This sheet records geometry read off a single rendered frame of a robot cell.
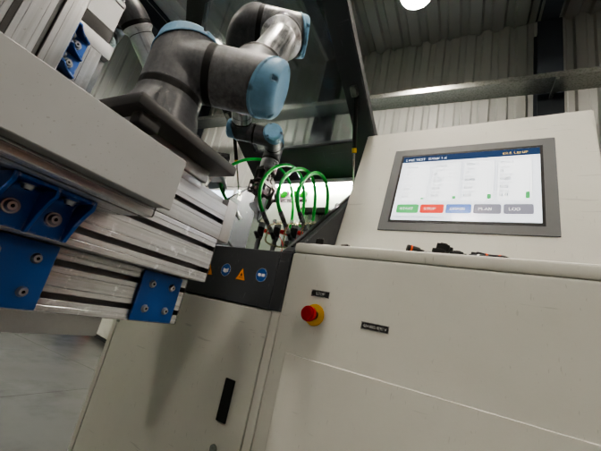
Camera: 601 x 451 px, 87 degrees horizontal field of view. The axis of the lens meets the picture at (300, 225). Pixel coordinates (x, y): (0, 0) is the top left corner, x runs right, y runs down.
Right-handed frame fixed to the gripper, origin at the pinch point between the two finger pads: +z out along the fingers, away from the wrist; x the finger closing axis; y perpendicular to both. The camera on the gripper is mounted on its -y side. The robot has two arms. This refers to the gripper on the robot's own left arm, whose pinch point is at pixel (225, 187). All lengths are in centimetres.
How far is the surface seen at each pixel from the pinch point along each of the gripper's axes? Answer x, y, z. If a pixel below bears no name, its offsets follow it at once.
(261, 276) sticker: 31, 21, 40
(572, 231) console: 79, -34, 72
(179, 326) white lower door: 6, 41, 38
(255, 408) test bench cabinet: 30, 40, 66
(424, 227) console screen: 51, -23, 53
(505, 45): -58, -614, -77
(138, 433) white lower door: -4, 63, 58
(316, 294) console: 45, 17, 51
